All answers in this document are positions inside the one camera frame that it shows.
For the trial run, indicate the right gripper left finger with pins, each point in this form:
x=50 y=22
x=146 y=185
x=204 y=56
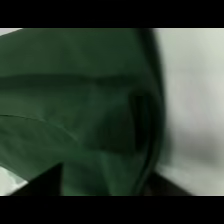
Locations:
x=48 y=183

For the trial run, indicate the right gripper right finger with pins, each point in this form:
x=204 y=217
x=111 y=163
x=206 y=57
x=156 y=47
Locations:
x=166 y=187

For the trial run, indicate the dark green garment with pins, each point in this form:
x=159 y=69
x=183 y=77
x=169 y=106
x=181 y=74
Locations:
x=76 y=100

